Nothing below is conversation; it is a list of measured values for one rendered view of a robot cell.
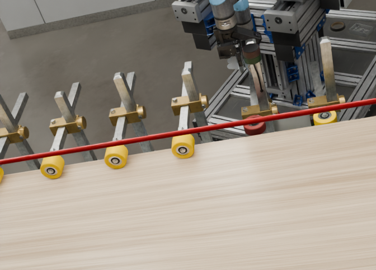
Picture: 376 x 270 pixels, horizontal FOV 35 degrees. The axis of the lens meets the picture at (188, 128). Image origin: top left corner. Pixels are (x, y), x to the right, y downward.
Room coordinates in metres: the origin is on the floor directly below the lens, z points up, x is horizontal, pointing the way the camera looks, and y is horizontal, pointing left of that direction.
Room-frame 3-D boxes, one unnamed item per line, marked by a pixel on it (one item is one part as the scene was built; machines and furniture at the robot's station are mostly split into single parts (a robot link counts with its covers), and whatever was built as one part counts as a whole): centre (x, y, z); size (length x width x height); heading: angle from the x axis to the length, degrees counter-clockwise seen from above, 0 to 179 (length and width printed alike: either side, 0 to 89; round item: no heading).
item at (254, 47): (1.70, -0.29, 1.07); 0.06 x 0.06 x 0.22; 75
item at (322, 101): (1.69, -0.52, 0.83); 0.13 x 0.06 x 0.05; 75
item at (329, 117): (1.55, -0.47, 0.85); 0.08 x 0.08 x 0.11
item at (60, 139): (1.96, 0.46, 0.95); 0.50 x 0.04 x 0.04; 165
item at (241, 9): (2.07, -0.34, 1.13); 0.09 x 0.08 x 0.11; 18
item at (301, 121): (1.76, -0.34, 0.75); 0.26 x 0.01 x 0.10; 75
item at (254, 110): (1.75, -0.28, 0.85); 0.13 x 0.06 x 0.05; 75
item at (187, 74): (1.81, -0.06, 0.86); 0.03 x 0.03 x 0.48; 75
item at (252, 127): (1.64, -0.23, 0.85); 0.08 x 0.08 x 0.11
